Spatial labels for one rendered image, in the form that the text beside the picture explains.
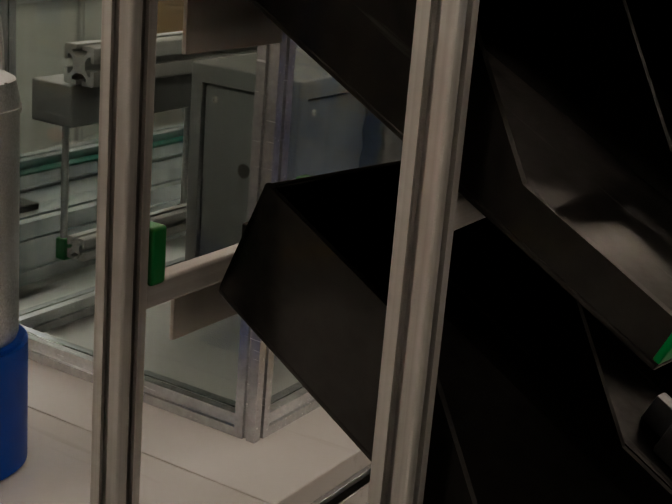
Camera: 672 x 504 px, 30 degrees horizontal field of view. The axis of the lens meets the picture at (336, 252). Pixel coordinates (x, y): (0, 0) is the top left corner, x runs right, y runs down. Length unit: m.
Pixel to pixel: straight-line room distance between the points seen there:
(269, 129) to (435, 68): 0.89
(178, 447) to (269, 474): 0.12
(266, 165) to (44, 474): 0.42
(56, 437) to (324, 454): 0.31
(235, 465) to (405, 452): 0.91
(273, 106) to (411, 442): 0.86
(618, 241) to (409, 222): 0.10
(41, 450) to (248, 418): 0.24
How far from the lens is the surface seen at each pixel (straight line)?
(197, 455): 1.48
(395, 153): 1.64
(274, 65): 1.38
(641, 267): 0.57
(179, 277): 0.68
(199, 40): 0.67
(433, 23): 0.52
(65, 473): 1.44
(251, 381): 1.49
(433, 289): 0.54
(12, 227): 1.34
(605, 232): 0.58
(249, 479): 1.43
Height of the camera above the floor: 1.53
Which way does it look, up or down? 17 degrees down
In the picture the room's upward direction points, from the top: 5 degrees clockwise
